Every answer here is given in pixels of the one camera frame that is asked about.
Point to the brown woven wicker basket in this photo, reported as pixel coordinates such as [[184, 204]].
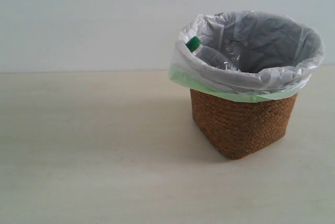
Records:
[[240, 129]]

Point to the red label clear bottle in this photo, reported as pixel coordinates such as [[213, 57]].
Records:
[[234, 49]]

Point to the translucent white bin liner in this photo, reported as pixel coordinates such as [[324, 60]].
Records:
[[278, 56]]

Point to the green label clear bottle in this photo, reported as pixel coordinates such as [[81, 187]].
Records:
[[210, 56]]

